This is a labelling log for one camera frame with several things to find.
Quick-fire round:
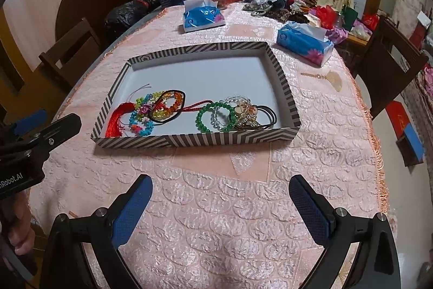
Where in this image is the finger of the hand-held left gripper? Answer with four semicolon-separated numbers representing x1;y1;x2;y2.
0;109;48;141
19;113;82;171

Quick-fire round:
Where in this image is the gold rhinestone brooch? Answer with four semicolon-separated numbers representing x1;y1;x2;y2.
236;113;263;130

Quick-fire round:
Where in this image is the sofa with patterned blanket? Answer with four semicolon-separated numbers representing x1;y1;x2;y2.
399;0;433;154

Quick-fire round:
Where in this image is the clear bead bracelet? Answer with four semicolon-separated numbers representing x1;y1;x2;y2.
212;95;252;131

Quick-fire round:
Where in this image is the pile of dark hair accessories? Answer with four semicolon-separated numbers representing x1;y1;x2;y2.
244;0;310;22

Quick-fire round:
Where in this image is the person's left hand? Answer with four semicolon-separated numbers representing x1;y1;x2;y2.
6;190;36;256

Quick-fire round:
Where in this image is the blue flowered tissue box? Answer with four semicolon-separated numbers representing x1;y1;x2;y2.
276;21;335;68

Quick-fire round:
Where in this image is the dark green bag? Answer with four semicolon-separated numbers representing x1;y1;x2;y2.
342;5;358;29

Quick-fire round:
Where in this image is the blue flower bead bracelet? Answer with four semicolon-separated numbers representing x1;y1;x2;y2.
129;112;155;138

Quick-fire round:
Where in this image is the brown hair tie with charm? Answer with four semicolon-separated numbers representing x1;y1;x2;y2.
235;101;278;131

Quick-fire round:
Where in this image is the dark wooden chair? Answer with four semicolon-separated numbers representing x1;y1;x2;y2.
39;17;102;86
352;15;429;120

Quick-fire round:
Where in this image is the fan-shaped tassel pendant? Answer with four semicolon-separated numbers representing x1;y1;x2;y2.
300;70;346;94

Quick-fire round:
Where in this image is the rainbow bead bracelet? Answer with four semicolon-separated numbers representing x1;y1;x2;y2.
152;91;184;120

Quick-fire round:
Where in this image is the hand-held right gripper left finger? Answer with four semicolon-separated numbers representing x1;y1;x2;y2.
39;174;153;289

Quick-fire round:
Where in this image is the black cord bracelet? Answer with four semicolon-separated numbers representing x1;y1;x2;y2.
148;89;186;124

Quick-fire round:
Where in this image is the blue and brown box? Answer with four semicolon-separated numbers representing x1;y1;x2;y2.
396;123;425;167

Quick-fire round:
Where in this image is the blue tissue pack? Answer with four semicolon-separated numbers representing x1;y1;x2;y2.
183;0;227;34

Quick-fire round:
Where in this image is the red tassel knot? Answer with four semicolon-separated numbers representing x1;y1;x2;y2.
105;84;214;139

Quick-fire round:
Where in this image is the striped cardboard box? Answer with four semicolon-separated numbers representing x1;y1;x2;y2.
90;41;301;148

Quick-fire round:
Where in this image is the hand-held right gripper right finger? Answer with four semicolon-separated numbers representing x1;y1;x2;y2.
288;174;405;289

